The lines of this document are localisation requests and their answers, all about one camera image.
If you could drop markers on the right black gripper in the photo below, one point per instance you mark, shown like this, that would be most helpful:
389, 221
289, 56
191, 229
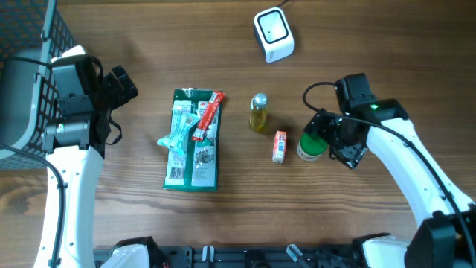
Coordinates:
349, 154

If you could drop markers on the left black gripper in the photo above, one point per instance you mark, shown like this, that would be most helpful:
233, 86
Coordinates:
117, 96

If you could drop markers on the green lid jar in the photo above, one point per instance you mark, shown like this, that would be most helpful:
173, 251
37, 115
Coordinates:
311, 148

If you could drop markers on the mint green sachet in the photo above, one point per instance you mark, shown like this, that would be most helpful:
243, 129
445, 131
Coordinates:
181, 124

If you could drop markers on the yellow Vim liquid bottle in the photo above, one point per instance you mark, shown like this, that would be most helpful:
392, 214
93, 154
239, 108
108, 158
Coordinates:
259, 112

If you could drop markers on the green snack packet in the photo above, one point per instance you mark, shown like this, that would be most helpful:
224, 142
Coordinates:
198, 169

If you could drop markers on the red Nescafe stick sachet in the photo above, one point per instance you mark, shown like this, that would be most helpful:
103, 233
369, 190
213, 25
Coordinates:
206, 118

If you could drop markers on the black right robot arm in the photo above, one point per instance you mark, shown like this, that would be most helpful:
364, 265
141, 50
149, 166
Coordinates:
444, 215

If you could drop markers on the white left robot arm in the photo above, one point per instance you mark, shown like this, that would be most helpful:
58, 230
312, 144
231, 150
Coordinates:
73, 174

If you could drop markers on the white barcode scanner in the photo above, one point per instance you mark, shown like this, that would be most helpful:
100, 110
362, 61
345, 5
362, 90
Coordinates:
273, 34

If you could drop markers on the grey plastic mesh basket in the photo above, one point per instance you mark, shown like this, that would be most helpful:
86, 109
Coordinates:
32, 34

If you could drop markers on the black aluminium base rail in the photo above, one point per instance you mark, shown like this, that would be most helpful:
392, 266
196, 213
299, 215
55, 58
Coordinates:
241, 257

